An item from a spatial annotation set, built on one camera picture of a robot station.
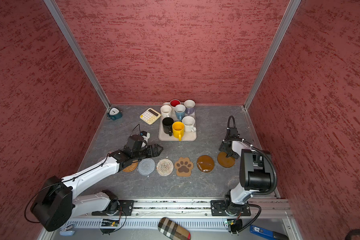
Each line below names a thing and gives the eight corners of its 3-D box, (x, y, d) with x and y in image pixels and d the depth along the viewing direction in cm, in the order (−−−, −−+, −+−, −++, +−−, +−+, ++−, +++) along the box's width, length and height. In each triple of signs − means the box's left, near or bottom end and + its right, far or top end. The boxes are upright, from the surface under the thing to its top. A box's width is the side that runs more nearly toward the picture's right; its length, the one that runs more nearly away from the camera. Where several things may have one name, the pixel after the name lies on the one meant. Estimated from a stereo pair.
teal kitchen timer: (108, 120, 113) (105, 116, 109) (112, 111, 119) (109, 107, 115) (120, 120, 113) (118, 116, 109) (123, 111, 119) (121, 107, 116)
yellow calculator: (139, 118, 115) (138, 116, 113) (150, 108, 122) (149, 106, 120) (150, 125, 111) (150, 123, 109) (161, 115, 117) (161, 113, 115)
